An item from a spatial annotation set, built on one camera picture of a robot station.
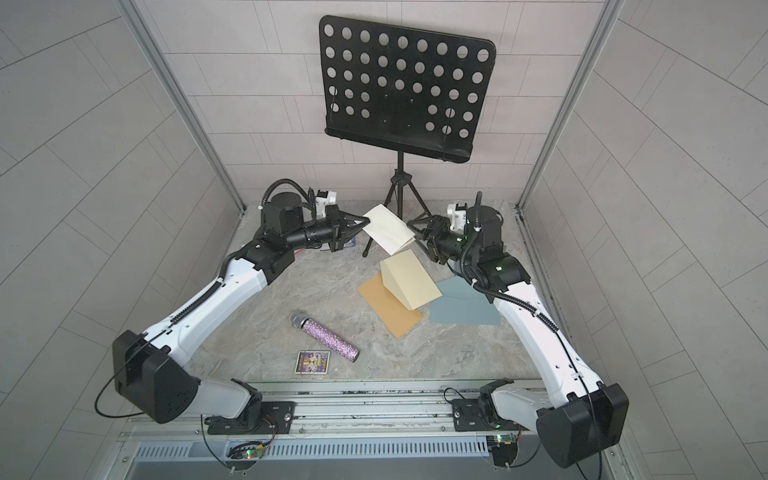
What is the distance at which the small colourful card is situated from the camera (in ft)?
2.58

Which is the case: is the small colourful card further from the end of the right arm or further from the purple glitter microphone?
the end of the right arm

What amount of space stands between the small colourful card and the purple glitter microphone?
30 millimetres

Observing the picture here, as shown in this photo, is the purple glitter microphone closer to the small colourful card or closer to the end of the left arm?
the small colourful card

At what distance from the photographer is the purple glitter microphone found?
0.81 m
